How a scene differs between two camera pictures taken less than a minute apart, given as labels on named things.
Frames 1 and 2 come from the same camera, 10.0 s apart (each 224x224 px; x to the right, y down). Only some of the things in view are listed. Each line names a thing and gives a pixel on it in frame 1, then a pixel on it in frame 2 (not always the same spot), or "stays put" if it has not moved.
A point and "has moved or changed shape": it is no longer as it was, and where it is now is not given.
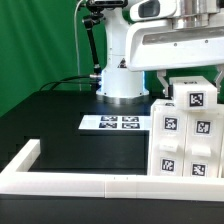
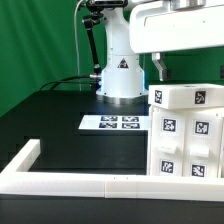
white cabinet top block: [193, 93] has moved or changed shape
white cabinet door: [203, 144] stays put
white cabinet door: [168, 140] stays put
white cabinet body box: [185, 143] stays put
